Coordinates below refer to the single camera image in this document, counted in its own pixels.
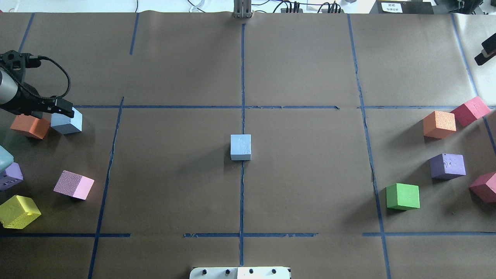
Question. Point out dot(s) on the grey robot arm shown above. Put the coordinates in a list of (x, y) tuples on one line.
[(6, 79)]

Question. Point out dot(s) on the orange foam block right side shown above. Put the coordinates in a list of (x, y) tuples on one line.
[(439, 124)]

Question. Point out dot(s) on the orange foam block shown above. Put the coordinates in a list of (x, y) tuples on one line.
[(30, 126), (439, 124)]

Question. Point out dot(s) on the aluminium frame post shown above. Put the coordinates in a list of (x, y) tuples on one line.
[(242, 9)]

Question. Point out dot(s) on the green foam block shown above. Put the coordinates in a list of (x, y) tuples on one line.
[(401, 196)]

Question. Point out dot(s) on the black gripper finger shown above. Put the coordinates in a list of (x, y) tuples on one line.
[(488, 50)]

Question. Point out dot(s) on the orange foam block left side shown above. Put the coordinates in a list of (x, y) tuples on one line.
[(30, 126)]

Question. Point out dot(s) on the red foam block near bin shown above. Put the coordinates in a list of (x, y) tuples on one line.
[(470, 111)]

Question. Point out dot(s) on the blue foam block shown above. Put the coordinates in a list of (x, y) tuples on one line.
[(65, 125), (240, 147)]

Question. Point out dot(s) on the pink foam block left side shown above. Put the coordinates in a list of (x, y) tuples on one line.
[(73, 185)]

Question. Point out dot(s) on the purple foam block near bin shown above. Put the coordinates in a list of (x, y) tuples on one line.
[(11, 176)]

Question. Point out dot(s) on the purple foam block right side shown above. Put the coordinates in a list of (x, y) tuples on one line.
[(446, 166)]

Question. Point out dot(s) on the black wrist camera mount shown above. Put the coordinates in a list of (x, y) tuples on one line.
[(17, 63)]

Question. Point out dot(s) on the yellow foam block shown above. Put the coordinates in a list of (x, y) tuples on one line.
[(18, 212)]

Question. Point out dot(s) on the white camera post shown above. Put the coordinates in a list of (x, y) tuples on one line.
[(270, 272)]

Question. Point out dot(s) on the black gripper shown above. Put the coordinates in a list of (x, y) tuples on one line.
[(30, 101)]

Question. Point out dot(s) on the red foam block far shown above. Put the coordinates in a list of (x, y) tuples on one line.
[(484, 187)]

